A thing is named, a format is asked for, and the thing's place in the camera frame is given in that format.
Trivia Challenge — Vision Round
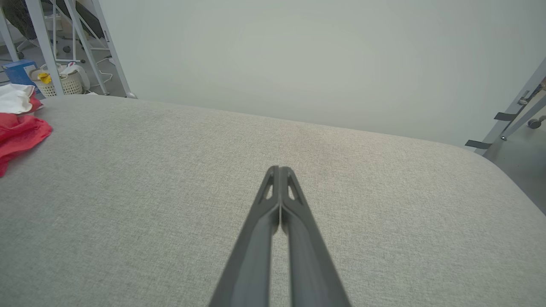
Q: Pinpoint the blue box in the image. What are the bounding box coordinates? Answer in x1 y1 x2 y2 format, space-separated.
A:
2 59 41 93

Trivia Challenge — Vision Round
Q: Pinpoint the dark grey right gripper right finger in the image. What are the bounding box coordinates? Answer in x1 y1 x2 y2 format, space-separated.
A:
279 166 351 307

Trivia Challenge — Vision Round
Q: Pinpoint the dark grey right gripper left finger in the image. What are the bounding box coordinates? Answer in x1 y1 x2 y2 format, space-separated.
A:
209 166 280 307

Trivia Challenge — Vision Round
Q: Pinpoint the grey metal frame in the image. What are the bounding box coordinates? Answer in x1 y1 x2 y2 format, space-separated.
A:
473 58 546 156

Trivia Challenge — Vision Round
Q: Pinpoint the white cloth in basket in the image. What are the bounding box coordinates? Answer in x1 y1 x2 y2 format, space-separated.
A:
60 62 90 90

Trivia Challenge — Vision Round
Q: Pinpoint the red and white t-shirt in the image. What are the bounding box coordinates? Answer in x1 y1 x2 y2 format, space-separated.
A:
0 84 53 177

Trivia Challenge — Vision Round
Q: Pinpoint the dark office chair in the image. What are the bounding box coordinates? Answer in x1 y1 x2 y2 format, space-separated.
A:
2 0 40 54

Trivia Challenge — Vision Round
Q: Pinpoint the white metal frame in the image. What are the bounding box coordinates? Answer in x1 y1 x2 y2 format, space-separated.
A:
0 0 138 99

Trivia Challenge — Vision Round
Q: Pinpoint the white perforated laundry basket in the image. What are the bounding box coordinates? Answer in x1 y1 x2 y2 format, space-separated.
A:
29 64 84 98

